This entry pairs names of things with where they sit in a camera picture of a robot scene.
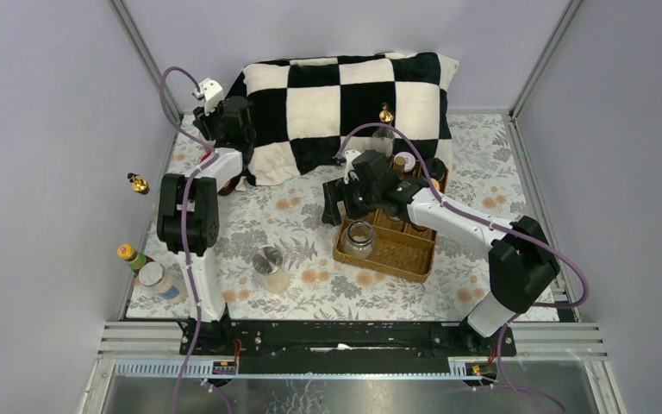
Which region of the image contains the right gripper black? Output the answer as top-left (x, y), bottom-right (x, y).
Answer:
top-left (321, 175), bottom-right (380, 227)

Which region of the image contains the glass jar silver lid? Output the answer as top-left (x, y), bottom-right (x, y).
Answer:
top-left (341, 221), bottom-right (377, 260)

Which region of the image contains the glass cruet gold spout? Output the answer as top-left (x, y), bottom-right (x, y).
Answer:
top-left (372, 103), bottom-right (396, 156)

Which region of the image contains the small yellow oil bottle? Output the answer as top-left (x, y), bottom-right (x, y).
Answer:
top-left (392, 156), bottom-right (406, 175)

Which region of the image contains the white lid brown sauce jar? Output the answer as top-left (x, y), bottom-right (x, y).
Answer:
top-left (392, 152), bottom-right (417, 173)

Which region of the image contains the woven wicker tray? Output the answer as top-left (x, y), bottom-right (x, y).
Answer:
top-left (334, 161), bottom-right (448, 283)

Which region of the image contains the black cap shaker bottle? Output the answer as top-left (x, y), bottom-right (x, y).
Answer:
top-left (425, 157), bottom-right (447, 183)

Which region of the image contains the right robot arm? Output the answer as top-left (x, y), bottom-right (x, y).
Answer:
top-left (322, 150), bottom-right (560, 355)

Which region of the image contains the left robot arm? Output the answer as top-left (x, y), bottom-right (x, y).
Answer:
top-left (157, 97), bottom-right (256, 354)

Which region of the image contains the red lid chili sauce jar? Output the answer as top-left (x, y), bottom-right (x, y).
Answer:
top-left (217, 175), bottom-right (242, 197)

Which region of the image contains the black white checkered pillow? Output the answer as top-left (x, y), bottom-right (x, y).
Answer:
top-left (228, 52), bottom-right (460, 186)

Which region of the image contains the reflected cruet gold spout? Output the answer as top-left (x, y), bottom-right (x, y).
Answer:
top-left (127, 172), bottom-right (155, 196)

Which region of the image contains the reflected green bottle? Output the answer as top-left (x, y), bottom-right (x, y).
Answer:
top-left (116, 243), bottom-right (150, 273)

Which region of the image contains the reflected jar white lid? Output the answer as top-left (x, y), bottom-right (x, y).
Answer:
top-left (138, 261), bottom-right (187, 304)

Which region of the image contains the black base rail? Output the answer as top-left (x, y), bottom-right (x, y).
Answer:
top-left (178, 317), bottom-right (516, 374)

